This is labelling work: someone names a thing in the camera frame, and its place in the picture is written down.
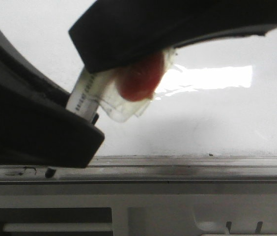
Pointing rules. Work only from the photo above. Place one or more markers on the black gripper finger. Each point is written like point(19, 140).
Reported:
point(35, 127)
point(114, 33)

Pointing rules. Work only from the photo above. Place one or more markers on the red round magnet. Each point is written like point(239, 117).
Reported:
point(139, 80)

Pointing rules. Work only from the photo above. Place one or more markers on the white black whiteboard marker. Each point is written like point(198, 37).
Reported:
point(85, 96)

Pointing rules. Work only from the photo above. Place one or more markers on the white whiteboard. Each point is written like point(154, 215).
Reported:
point(219, 97)

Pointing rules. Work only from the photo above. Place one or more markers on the grey metal whiteboard tray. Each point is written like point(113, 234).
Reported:
point(151, 169)

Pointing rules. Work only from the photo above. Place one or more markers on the white plastic housing below tray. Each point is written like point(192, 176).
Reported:
point(138, 208)

